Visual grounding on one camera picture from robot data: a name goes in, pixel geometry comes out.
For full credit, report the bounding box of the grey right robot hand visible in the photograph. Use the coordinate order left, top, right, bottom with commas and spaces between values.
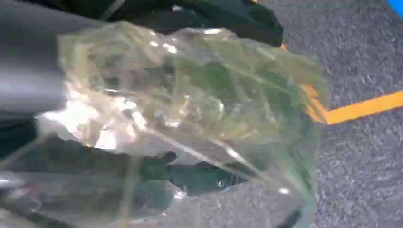
34, 25, 249, 205

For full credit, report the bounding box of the clear plastic wrap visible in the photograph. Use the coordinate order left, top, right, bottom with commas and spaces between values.
0, 20, 330, 228

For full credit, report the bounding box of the orange floor tape strip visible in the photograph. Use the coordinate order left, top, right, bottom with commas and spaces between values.
279, 43, 403, 126

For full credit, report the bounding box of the blue object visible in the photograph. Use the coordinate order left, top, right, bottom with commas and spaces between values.
386, 0, 403, 18

